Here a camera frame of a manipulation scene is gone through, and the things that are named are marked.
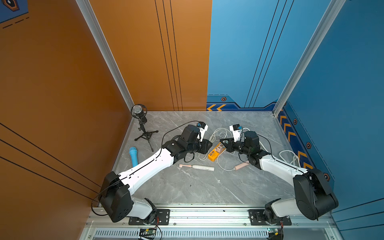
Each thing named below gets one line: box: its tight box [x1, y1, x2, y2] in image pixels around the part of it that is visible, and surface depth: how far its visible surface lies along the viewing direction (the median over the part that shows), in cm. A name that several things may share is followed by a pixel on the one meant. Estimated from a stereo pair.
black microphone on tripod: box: [130, 104, 159, 152], surface depth 93 cm
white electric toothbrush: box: [179, 164, 215, 172], surface depth 91 cm
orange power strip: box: [208, 142, 227, 162], surface depth 95 cm
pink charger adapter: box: [216, 143, 224, 153], surface depth 92 cm
